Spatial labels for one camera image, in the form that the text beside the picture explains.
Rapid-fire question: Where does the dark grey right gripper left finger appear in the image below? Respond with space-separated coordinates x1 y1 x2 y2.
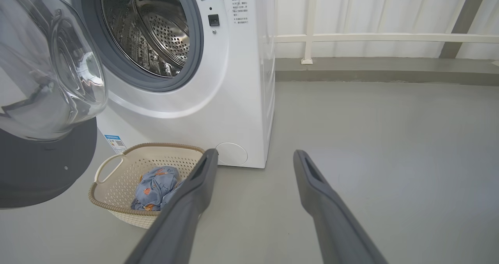
124 148 219 264

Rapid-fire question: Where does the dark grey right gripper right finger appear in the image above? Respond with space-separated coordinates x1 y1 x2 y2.
293 149 389 264

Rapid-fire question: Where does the blue garment with orange print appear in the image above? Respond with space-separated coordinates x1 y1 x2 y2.
131 166 180 212
161 177 187 208

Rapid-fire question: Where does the glass washer door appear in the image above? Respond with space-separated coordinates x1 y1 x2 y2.
0 0 109 209

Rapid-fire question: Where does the white front-load washing machine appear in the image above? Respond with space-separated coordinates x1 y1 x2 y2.
39 0 276 169

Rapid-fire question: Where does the cream perforated plastic laundry basket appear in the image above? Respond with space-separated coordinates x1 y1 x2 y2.
88 142 206 230

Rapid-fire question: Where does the white metal railing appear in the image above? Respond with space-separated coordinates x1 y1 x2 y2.
273 0 499 65

